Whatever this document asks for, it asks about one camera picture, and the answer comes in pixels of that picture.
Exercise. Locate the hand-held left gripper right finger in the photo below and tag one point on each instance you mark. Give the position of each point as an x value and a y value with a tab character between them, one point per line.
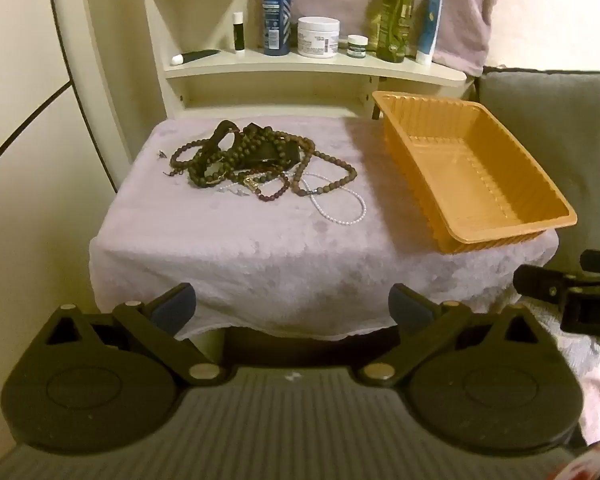
410	305

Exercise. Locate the green tube white cap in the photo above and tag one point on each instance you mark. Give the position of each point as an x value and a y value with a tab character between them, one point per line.
200	54

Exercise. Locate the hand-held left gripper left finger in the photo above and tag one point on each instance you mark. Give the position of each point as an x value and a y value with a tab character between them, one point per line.
177	305

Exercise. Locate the grey sofa cushion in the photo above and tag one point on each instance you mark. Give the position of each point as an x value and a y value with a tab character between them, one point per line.
555	125

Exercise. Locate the cream shelf unit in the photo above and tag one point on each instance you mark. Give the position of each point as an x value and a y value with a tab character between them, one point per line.
305	60

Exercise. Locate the blue spray bottle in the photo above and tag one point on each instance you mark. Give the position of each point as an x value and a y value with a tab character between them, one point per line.
277	20

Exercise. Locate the white cream jar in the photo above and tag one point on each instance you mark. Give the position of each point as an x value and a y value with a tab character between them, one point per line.
318	37

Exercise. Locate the small white jar green label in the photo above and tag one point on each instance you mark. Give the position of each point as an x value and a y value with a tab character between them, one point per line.
356	47

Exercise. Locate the small dark earring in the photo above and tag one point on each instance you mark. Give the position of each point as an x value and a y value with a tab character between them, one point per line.
160	153

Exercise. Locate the pink hanging towel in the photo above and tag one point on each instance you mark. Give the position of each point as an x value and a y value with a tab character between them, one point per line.
455	10

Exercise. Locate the pale purple towel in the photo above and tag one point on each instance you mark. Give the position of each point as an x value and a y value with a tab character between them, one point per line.
280	260

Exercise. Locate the blue and white tube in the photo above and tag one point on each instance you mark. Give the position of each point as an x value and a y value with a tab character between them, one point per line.
428	30

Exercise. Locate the orange plastic tray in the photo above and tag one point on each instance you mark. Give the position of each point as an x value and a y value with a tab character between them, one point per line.
480	185

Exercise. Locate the green oil bottle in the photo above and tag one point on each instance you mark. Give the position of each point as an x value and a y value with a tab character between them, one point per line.
395	20

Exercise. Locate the white lip balm stick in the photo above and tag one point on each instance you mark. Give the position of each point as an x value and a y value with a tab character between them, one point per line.
238	32

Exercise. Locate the black plastic clip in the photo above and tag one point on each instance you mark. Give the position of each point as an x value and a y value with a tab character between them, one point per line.
270	152

